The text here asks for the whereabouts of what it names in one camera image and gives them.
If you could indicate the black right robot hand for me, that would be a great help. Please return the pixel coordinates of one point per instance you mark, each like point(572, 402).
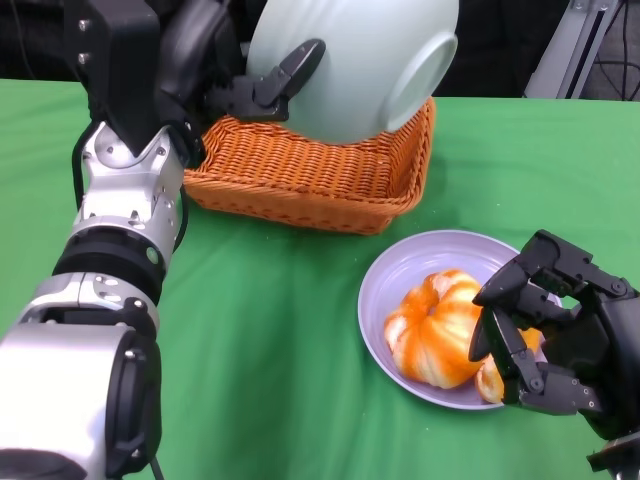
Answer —
point(590, 350)

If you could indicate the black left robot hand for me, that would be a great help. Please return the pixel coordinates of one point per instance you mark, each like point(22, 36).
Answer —
point(195, 65)

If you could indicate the orange white striped bread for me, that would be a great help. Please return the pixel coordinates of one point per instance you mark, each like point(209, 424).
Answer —
point(440, 335)

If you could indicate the pale grey bowl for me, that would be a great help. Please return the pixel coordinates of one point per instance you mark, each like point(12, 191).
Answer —
point(360, 65)

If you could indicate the orange wicker basket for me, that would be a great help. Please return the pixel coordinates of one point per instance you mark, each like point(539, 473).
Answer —
point(300, 170)

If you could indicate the lilac round plate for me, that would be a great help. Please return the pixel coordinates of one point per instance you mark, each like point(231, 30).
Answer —
point(400, 270)

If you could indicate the black backdrop curtain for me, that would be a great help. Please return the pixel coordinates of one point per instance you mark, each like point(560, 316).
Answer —
point(30, 40)

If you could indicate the grey metal stand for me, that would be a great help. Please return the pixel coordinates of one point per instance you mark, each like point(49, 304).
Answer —
point(565, 60)

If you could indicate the green tablecloth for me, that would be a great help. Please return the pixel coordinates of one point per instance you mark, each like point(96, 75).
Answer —
point(275, 375)

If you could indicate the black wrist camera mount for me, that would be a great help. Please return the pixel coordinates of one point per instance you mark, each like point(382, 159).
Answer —
point(617, 457)
point(115, 65)

